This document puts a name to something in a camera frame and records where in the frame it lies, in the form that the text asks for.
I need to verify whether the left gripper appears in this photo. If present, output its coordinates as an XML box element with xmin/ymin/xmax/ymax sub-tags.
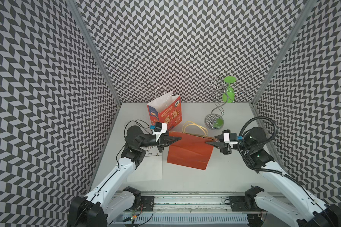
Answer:
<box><xmin>138</xmin><ymin>130</ymin><xmax>181</xmax><ymax>152</ymax></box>

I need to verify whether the plain red paper bag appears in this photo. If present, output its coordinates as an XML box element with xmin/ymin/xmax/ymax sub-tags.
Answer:
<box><xmin>167</xmin><ymin>121</ymin><xmax>217</xmax><ymax>170</ymax></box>

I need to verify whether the white happy every day bag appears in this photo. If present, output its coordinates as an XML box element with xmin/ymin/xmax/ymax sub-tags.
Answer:
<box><xmin>127</xmin><ymin>146</ymin><xmax>163</xmax><ymax>183</ymax></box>

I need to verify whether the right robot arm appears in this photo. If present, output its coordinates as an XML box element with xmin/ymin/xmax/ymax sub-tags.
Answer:
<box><xmin>208</xmin><ymin>116</ymin><xmax>341</xmax><ymax>227</ymax></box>

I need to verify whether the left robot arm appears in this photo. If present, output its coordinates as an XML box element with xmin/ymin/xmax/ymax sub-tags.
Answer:
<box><xmin>67</xmin><ymin>123</ymin><xmax>181</xmax><ymax>227</ymax></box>

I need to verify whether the red printed paper bag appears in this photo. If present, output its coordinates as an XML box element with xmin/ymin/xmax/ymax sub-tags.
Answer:
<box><xmin>147</xmin><ymin>90</ymin><xmax>182</xmax><ymax>131</ymax></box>

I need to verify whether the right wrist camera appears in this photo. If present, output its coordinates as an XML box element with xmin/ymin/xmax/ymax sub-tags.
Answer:
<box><xmin>223</xmin><ymin>130</ymin><xmax>243</xmax><ymax>148</ymax></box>

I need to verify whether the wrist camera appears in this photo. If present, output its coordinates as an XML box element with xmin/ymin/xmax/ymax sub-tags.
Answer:
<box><xmin>150</xmin><ymin>122</ymin><xmax>167</xmax><ymax>142</ymax></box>
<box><xmin>223</xmin><ymin>130</ymin><xmax>243</xmax><ymax>148</ymax></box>

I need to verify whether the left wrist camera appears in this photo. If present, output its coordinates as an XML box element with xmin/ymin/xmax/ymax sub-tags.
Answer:
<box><xmin>150</xmin><ymin>122</ymin><xmax>167</xmax><ymax>142</ymax></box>

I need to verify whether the green wire rack stand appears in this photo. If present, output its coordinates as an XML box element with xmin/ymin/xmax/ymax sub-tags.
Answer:
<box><xmin>205</xmin><ymin>76</ymin><xmax>243</xmax><ymax>130</ymax></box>

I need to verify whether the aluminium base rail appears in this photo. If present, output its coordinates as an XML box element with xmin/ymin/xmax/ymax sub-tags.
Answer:
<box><xmin>73</xmin><ymin>191</ymin><xmax>316</xmax><ymax>227</ymax></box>

